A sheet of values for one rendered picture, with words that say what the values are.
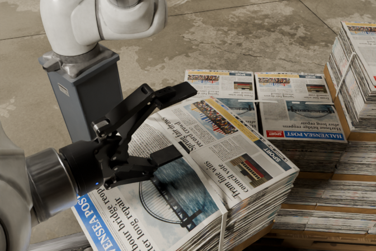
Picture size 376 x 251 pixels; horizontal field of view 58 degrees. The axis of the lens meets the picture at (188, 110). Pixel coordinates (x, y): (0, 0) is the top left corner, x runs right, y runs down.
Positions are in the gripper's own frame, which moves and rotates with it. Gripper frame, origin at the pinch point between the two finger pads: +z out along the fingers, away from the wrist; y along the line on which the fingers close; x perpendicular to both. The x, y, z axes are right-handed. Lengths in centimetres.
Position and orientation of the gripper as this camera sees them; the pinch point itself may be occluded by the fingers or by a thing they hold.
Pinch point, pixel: (183, 120)
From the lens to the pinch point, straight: 58.6
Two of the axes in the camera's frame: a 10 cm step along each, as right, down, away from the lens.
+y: -0.8, 7.3, 6.8
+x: 5.9, 5.8, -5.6
